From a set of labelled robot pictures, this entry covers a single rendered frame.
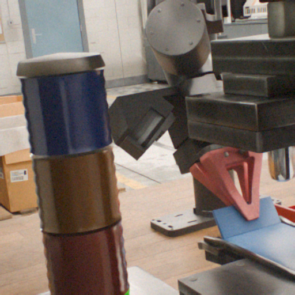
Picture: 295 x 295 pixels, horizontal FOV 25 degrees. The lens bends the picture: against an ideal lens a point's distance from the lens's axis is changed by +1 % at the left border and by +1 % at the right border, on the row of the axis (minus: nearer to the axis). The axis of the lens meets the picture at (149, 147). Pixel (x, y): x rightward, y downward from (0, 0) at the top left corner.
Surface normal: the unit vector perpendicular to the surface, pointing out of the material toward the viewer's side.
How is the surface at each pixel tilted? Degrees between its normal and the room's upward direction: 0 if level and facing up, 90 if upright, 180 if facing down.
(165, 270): 0
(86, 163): 76
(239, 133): 90
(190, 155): 91
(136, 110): 60
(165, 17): 65
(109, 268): 104
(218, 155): 81
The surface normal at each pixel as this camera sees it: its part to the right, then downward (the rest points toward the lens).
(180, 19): -0.18, -0.22
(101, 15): 0.40, 0.14
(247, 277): -0.11, -0.98
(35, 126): -0.69, -0.04
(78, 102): 0.41, 0.37
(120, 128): -0.87, 0.20
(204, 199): -0.61, 0.22
